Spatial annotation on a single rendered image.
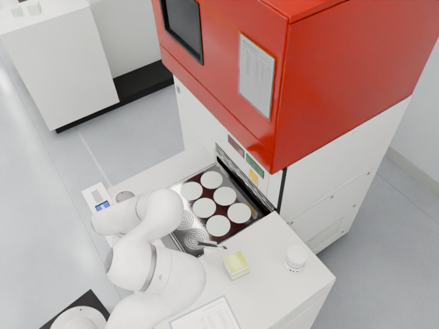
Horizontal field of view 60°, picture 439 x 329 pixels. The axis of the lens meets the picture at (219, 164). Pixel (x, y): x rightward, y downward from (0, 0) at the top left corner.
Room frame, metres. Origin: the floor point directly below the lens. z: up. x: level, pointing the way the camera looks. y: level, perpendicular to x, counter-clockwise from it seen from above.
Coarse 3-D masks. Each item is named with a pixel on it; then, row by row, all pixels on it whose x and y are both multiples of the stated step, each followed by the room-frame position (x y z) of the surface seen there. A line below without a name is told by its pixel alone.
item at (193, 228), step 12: (216, 168) 1.10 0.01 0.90; (192, 180) 1.04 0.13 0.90; (228, 180) 1.03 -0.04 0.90; (204, 192) 0.97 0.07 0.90; (192, 204) 0.91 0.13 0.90; (216, 204) 0.90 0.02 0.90; (192, 216) 0.85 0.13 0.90; (252, 216) 0.84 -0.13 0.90; (180, 228) 0.79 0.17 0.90; (192, 228) 0.79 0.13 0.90; (204, 228) 0.79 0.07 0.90; (240, 228) 0.78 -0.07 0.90; (180, 240) 0.74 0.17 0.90; (192, 240) 0.74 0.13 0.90; (216, 240) 0.73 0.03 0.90; (192, 252) 0.68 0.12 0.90
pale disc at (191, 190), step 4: (184, 184) 1.02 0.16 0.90; (188, 184) 1.02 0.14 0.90; (192, 184) 1.02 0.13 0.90; (196, 184) 1.02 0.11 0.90; (184, 188) 1.00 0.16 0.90; (188, 188) 1.00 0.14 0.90; (192, 188) 1.00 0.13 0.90; (196, 188) 1.00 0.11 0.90; (200, 188) 1.00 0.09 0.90; (180, 192) 0.98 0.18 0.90; (184, 192) 0.98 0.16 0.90; (188, 192) 0.98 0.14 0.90; (192, 192) 0.98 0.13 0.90; (196, 192) 0.98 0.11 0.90; (200, 192) 0.97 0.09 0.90; (184, 196) 0.95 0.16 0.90; (188, 196) 0.95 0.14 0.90; (192, 196) 0.95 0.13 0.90; (196, 196) 0.95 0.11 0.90
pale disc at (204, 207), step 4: (200, 200) 0.93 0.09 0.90; (204, 200) 0.93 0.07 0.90; (208, 200) 0.93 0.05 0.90; (212, 200) 0.93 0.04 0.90; (196, 204) 0.91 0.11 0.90; (200, 204) 0.91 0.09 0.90; (204, 204) 0.91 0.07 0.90; (208, 204) 0.91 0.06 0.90; (212, 204) 0.91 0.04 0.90; (196, 208) 0.89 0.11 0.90; (200, 208) 0.89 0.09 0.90; (204, 208) 0.89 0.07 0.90; (208, 208) 0.89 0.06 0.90; (212, 208) 0.89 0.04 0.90; (196, 212) 0.87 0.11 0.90; (200, 212) 0.87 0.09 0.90; (204, 212) 0.87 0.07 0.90; (208, 212) 0.87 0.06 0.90; (212, 212) 0.87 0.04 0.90; (200, 216) 0.85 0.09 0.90; (204, 216) 0.85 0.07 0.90; (208, 216) 0.85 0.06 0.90
